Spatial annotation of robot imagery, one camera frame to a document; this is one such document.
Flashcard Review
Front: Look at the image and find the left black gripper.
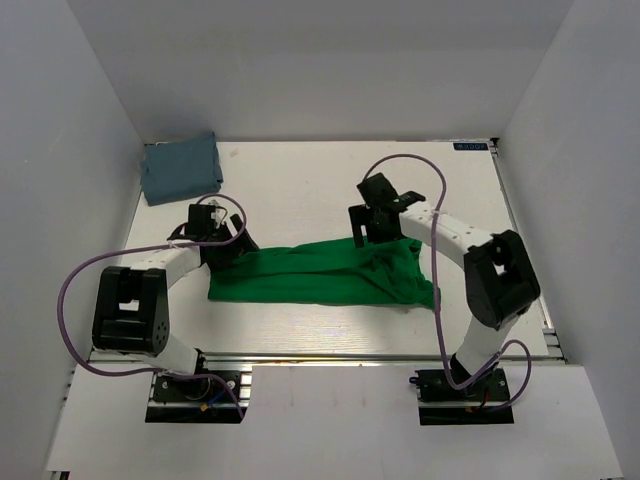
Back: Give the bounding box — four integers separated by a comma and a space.
208, 214, 259, 273

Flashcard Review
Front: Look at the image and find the aluminium table rail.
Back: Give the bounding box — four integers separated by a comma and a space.
87, 349, 569, 365

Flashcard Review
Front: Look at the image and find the folded blue-grey t shirt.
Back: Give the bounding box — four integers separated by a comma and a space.
140, 132, 224, 206

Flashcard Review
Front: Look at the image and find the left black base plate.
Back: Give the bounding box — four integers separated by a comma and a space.
145, 370, 248, 425

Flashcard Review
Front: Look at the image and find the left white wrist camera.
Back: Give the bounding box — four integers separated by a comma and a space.
207, 200, 228, 226

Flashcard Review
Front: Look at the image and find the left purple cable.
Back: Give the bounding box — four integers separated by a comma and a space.
57, 193, 248, 422

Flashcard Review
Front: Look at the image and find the blue label sticker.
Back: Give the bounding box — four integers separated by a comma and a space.
453, 142, 489, 151

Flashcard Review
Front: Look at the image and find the purple cable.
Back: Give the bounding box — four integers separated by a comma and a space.
57, 193, 248, 422
362, 153, 533, 414

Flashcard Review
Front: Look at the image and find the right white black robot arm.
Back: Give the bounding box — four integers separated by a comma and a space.
348, 173, 541, 399

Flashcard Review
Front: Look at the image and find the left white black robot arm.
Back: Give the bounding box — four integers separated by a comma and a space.
92, 202, 258, 399

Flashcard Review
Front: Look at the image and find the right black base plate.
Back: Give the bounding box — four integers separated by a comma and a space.
409, 368, 514, 426

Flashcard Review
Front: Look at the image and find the green t shirt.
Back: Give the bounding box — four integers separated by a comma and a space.
207, 238, 435, 310

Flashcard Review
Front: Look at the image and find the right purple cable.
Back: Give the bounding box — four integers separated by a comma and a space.
362, 153, 533, 414

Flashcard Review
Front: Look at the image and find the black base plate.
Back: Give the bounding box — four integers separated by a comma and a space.
409, 368, 514, 426
145, 370, 248, 425

